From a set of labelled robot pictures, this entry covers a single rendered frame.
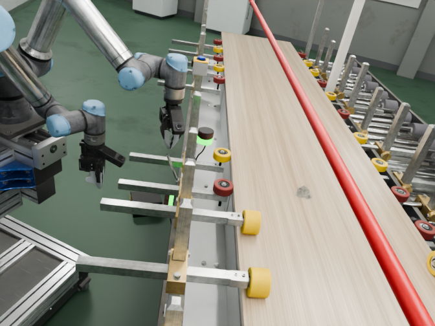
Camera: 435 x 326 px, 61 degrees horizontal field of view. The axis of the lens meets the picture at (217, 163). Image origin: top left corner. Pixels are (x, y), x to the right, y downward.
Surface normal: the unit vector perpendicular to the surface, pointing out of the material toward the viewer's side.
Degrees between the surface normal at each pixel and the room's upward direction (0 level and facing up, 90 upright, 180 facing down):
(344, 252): 0
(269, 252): 0
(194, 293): 0
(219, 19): 90
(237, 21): 90
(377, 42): 90
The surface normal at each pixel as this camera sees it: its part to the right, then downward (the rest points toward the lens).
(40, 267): 0.15, -0.83
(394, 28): -0.40, 0.44
